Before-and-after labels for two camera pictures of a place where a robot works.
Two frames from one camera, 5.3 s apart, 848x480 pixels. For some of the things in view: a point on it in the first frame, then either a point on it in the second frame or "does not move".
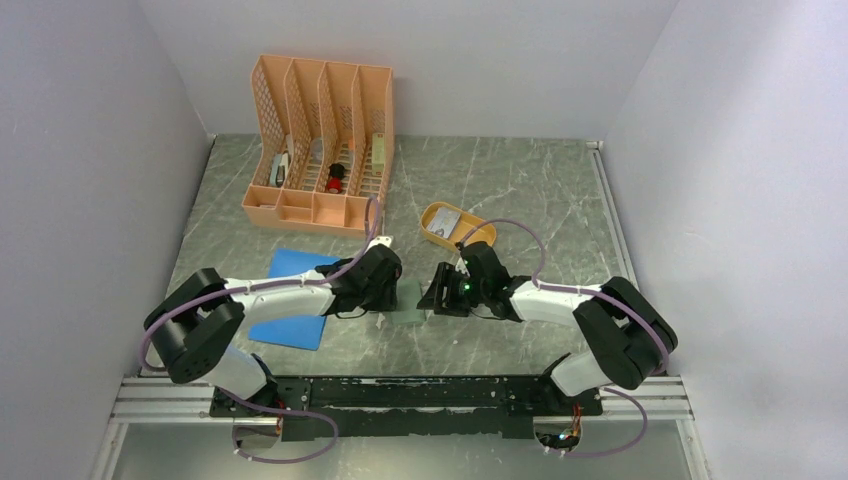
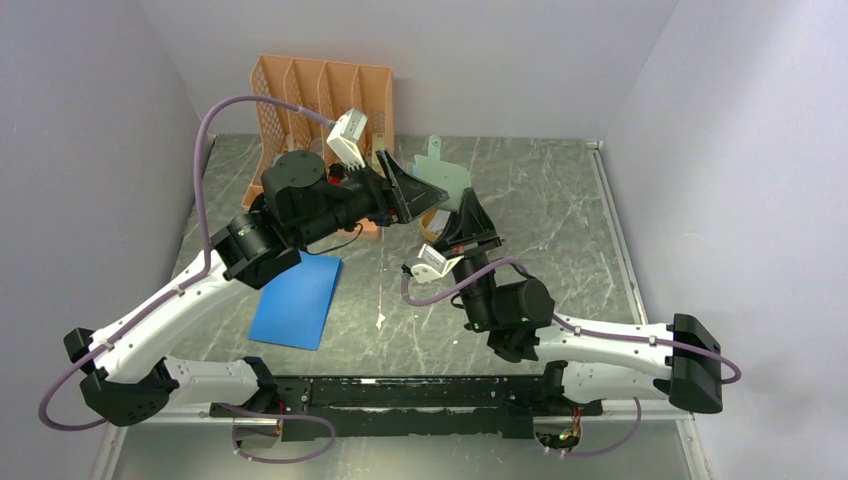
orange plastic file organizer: [326, 136] does not move
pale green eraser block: [378, 154] does not move
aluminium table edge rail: [594, 147] does not move
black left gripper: [388, 300] -> [407, 195]
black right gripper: [446, 275] -> [473, 226]
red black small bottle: [336, 172] does not move
